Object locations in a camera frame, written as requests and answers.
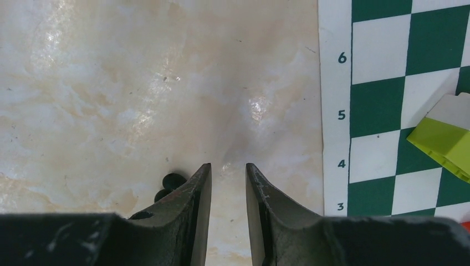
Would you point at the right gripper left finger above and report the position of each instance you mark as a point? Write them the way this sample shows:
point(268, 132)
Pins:
point(172, 231)

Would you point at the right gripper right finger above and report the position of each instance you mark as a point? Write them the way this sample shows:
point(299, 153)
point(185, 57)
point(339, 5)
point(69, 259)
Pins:
point(283, 232)

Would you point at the black earbud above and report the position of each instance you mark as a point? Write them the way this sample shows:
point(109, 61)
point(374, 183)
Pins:
point(170, 182)

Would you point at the red block lower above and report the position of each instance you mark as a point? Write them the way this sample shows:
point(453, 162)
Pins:
point(466, 225)

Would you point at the yellow green block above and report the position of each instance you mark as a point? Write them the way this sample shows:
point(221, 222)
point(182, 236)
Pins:
point(443, 134)

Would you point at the green white chessboard mat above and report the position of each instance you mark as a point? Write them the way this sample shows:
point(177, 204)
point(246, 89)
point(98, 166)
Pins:
point(383, 66)

